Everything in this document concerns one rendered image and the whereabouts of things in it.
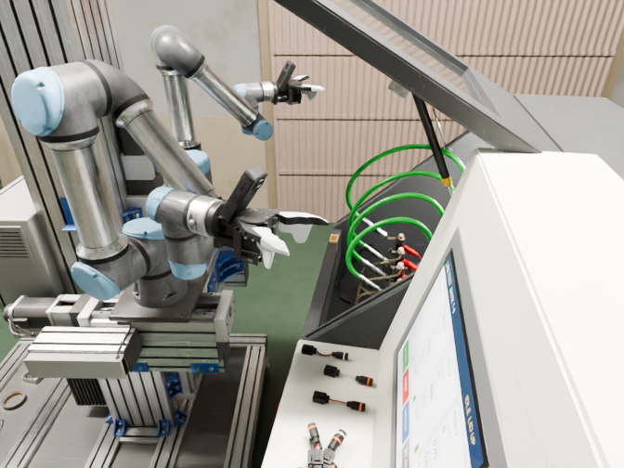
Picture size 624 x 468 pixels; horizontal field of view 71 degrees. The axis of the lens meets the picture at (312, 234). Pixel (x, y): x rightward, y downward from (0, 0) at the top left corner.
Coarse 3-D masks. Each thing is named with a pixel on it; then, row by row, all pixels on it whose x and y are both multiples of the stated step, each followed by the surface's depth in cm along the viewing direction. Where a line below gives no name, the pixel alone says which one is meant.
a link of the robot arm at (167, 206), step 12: (156, 192) 85; (168, 192) 84; (180, 192) 85; (156, 204) 84; (168, 204) 83; (180, 204) 82; (156, 216) 85; (168, 216) 83; (180, 216) 82; (168, 228) 85; (180, 228) 85
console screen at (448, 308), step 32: (448, 256) 78; (448, 288) 72; (416, 320) 86; (448, 320) 68; (416, 352) 80; (448, 352) 64; (480, 352) 53; (416, 384) 74; (448, 384) 60; (480, 384) 51; (416, 416) 69; (448, 416) 57; (480, 416) 48; (416, 448) 65; (448, 448) 54; (480, 448) 46
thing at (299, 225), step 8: (280, 216) 80; (288, 216) 80; (296, 216) 80; (304, 216) 80; (312, 216) 80; (280, 224) 81; (288, 224) 80; (296, 224) 81; (304, 224) 81; (312, 224) 81; (320, 224) 81; (328, 224) 81; (288, 232) 82; (296, 232) 82; (304, 232) 82; (296, 240) 83; (304, 240) 83
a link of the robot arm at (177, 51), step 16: (176, 32) 139; (160, 48) 139; (176, 48) 138; (192, 48) 140; (176, 64) 140; (192, 64) 140; (208, 64) 146; (208, 80) 145; (224, 80) 150; (224, 96) 150; (240, 96) 155; (240, 112) 155; (256, 112) 159; (256, 128) 159; (272, 128) 161
